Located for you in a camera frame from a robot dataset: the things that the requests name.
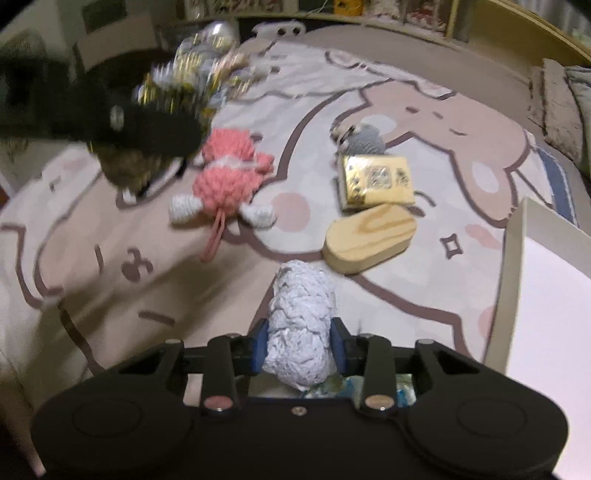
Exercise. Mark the grey crochet doll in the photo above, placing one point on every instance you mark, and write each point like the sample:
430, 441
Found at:
367, 138

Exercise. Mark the gold patterned box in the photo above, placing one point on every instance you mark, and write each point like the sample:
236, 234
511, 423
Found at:
376, 182

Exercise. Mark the oval wooden box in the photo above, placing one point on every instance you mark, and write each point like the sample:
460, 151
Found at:
369, 240

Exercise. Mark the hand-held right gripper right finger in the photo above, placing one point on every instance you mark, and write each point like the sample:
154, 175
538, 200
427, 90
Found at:
336, 345

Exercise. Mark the pink crochet doll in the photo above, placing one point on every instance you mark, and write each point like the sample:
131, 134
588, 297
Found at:
226, 175

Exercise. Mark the brown fuzzy pillow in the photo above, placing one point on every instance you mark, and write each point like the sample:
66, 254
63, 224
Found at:
535, 97
561, 110

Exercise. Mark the brown fuzzy object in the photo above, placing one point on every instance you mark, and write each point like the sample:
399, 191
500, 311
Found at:
129, 170

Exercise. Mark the yellow box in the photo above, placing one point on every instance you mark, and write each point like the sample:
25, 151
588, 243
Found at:
348, 5

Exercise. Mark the grey comforter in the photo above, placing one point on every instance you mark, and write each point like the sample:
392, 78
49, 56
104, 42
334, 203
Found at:
581, 87

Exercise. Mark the wooden headboard shelf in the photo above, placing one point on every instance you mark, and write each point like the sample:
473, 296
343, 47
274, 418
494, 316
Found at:
508, 23

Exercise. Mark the white crochet toy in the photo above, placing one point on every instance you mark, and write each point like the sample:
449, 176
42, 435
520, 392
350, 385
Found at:
300, 323

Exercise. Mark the white storage box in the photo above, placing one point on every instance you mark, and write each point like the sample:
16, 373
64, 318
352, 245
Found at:
545, 332

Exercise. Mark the clear bag of shiny trinkets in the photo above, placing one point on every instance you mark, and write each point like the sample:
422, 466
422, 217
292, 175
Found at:
203, 69

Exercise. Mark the white plush toy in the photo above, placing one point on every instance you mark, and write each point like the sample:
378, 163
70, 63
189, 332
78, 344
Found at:
279, 30

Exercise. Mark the printed cartoon blanket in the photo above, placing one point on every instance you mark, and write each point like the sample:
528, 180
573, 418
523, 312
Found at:
115, 240

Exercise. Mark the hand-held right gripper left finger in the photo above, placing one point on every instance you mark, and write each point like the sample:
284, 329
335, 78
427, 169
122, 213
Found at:
259, 347

